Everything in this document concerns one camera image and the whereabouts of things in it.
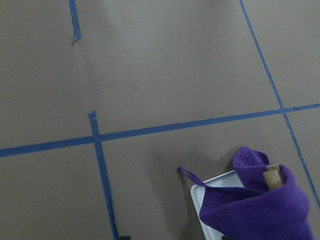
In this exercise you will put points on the purple microfiber towel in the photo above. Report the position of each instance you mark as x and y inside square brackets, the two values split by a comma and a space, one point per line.
[253, 212]

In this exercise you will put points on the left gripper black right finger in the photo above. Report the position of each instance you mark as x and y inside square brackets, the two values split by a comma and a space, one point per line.
[228, 237]

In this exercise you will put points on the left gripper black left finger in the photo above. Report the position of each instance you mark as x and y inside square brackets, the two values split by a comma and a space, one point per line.
[125, 238]

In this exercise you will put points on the wooden rack rod front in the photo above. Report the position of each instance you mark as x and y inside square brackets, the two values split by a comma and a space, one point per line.
[273, 177]

